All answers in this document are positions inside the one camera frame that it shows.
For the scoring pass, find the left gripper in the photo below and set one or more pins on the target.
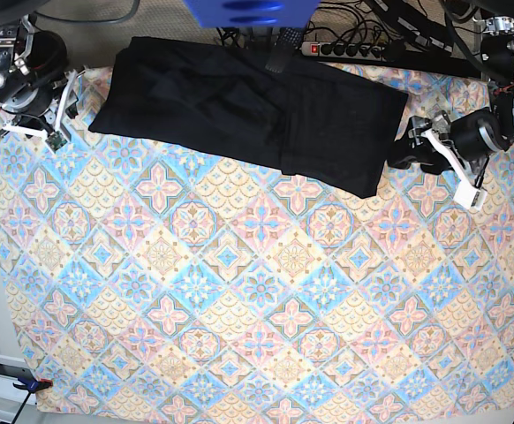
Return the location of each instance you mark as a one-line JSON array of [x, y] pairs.
[[473, 138]]

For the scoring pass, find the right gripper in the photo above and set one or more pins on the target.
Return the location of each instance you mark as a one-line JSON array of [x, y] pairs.
[[36, 107]]

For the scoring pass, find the dark navy T-shirt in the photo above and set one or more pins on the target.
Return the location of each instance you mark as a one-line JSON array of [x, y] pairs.
[[311, 119]]

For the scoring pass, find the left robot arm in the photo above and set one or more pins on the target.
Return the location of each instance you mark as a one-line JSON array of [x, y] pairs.
[[495, 60]]

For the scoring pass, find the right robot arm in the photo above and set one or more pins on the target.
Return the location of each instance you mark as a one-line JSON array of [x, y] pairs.
[[28, 54]]

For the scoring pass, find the blue plastic box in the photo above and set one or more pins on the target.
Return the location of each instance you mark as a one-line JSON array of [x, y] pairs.
[[252, 13]]

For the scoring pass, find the patterned colourful tablecloth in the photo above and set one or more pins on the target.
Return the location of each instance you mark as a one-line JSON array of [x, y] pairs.
[[151, 282]]

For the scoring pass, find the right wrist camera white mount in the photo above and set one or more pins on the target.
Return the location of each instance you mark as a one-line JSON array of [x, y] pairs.
[[49, 127]]

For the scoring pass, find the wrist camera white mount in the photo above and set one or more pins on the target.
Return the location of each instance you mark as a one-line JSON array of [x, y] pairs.
[[467, 194], [49, 127]]

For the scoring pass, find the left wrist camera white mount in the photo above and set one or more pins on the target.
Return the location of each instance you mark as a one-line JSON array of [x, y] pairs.
[[467, 194]]

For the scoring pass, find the white power strip red switch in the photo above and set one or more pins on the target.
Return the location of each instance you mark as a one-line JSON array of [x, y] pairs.
[[344, 50]]

